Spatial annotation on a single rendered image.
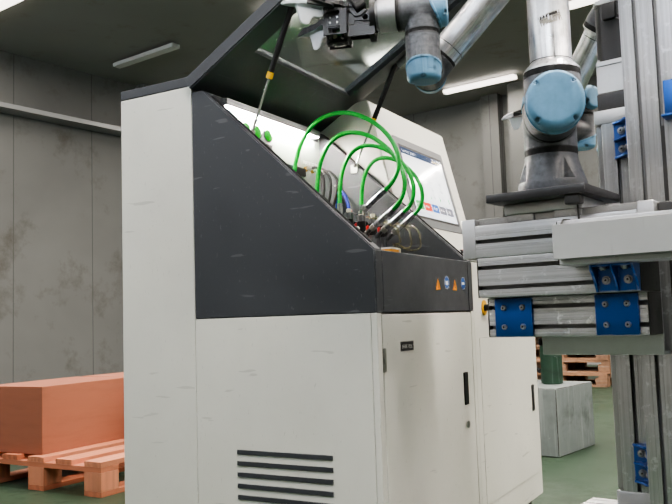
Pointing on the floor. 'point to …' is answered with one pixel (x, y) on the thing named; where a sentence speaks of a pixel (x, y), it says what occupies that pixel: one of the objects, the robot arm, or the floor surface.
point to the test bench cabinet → (294, 409)
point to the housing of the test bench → (159, 295)
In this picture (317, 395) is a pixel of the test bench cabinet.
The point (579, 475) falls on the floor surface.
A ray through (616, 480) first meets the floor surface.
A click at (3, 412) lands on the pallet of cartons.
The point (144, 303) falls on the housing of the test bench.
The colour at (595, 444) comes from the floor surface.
